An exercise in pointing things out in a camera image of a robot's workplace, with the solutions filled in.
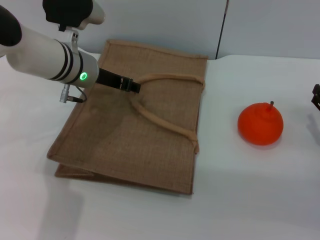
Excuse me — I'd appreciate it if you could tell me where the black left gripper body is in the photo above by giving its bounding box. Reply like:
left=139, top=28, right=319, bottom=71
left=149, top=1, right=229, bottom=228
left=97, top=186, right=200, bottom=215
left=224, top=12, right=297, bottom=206
left=96, top=67, right=123, bottom=90

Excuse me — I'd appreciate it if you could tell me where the brown jute handbag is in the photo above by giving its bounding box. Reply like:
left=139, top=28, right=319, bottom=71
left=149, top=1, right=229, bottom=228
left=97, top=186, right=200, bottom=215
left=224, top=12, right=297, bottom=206
left=47, top=38, right=209, bottom=196

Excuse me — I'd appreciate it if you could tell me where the orange fruit with stem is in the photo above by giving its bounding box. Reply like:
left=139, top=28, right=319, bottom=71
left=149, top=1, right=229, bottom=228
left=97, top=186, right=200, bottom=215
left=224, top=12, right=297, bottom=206
left=237, top=100, right=285, bottom=146

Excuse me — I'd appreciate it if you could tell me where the silver plug with black cable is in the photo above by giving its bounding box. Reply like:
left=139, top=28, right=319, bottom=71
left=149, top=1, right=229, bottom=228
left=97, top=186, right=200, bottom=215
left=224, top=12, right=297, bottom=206
left=59, top=83, right=87, bottom=103

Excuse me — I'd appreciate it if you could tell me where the black left wrist camera housing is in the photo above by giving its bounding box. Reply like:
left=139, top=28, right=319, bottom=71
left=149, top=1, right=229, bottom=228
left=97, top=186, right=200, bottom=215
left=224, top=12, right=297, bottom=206
left=42, top=0, right=106, bottom=51

